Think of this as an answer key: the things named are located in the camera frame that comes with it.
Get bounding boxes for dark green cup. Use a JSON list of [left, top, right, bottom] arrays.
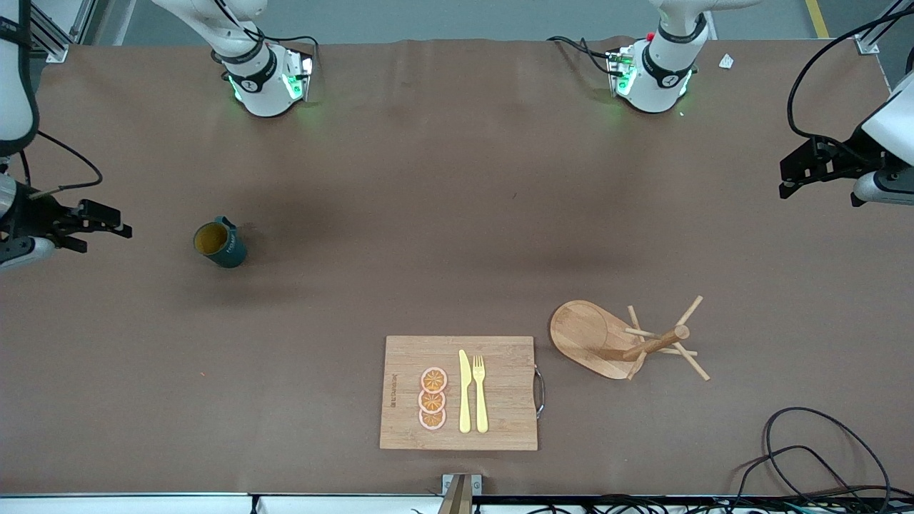
[[193, 216, 249, 269]]

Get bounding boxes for wooden mug tree stand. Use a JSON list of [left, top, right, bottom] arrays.
[[548, 295, 712, 383]]

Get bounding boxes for yellow plastic fork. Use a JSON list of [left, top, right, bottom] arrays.
[[472, 355, 490, 434]]

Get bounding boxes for yellow plastic knife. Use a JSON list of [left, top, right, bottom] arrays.
[[458, 349, 473, 434]]

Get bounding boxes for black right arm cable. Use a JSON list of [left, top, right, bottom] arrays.
[[14, 131, 105, 198]]

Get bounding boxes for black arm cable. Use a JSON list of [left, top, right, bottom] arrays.
[[14, 131, 105, 198], [786, 0, 914, 145]]

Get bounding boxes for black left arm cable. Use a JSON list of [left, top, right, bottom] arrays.
[[786, 0, 914, 145]]

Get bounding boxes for aluminium frame post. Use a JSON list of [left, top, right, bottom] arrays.
[[855, 0, 914, 55], [29, 0, 108, 64]]

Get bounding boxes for black left base cable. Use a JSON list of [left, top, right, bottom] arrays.
[[548, 36, 616, 76]]

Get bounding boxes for black base cable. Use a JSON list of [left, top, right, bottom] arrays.
[[548, 36, 616, 76], [239, 0, 320, 69]]

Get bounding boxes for large looped black cable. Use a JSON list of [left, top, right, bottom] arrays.
[[763, 407, 893, 502]]

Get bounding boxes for black right base cable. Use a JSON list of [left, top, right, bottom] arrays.
[[239, 0, 320, 69]]

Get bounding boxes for small looped black cable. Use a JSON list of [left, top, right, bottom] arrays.
[[728, 445, 858, 514]]

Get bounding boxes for metal table edge bracket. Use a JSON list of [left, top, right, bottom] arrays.
[[437, 473, 483, 514]]

